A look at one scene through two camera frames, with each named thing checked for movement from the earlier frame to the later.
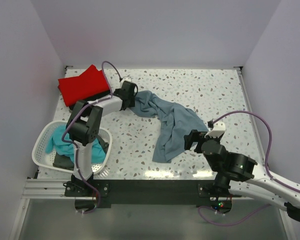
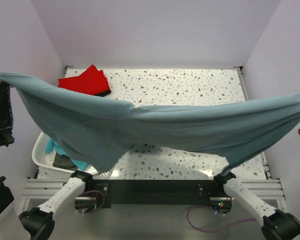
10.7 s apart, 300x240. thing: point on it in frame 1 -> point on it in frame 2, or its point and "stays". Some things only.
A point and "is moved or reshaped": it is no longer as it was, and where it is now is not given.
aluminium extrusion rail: (47, 189) stays
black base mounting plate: (149, 193) stays
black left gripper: (132, 101) -> (1, 116)
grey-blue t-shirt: (176, 119) is moved or reshaped
